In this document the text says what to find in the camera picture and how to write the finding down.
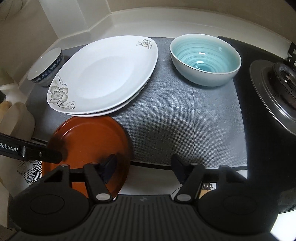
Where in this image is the black pot support grate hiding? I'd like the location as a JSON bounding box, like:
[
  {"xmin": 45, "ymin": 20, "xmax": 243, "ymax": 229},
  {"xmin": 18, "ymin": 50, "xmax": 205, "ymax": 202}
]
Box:
[{"xmin": 287, "ymin": 42, "xmax": 296, "ymax": 66}]

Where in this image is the light blue ceramic bowl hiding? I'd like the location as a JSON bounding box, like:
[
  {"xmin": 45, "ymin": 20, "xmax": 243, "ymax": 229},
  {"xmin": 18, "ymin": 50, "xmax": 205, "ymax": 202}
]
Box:
[{"xmin": 170, "ymin": 34, "xmax": 242, "ymax": 87}]

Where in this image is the black gas stove top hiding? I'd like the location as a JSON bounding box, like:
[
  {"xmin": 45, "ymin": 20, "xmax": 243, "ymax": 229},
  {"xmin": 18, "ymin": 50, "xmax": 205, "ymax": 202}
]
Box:
[{"xmin": 224, "ymin": 37, "xmax": 295, "ymax": 213}]

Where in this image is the silver stove burner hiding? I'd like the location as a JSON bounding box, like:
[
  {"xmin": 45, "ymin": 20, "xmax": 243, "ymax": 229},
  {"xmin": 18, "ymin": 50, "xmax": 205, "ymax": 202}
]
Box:
[{"xmin": 249, "ymin": 60, "xmax": 295, "ymax": 135}]

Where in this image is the upper white floral plate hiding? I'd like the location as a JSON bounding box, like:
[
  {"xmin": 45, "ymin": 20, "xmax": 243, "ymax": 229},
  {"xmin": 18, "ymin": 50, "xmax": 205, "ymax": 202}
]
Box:
[{"xmin": 47, "ymin": 36, "xmax": 158, "ymax": 114}]

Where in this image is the brown round plate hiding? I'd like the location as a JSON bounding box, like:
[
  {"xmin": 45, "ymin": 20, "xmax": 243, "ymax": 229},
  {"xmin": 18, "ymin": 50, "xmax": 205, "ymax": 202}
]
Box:
[{"xmin": 48, "ymin": 116, "xmax": 132, "ymax": 197}]

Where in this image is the patterned black white tile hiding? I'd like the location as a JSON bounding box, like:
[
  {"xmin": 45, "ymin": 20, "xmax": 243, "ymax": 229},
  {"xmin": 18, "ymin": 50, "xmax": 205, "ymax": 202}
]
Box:
[{"xmin": 17, "ymin": 161, "xmax": 43, "ymax": 185}]

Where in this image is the blue patterned white bowl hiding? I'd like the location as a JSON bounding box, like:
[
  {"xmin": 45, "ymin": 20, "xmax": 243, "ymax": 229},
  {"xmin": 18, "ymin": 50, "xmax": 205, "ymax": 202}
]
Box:
[{"xmin": 27, "ymin": 48, "xmax": 65, "ymax": 87}]

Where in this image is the lower white plate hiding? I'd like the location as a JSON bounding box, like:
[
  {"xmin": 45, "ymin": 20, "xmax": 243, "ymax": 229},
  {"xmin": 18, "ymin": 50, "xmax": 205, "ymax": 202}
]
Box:
[{"xmin": 67, "ymin": 81, "xmax": 148, "ymax": 118}]

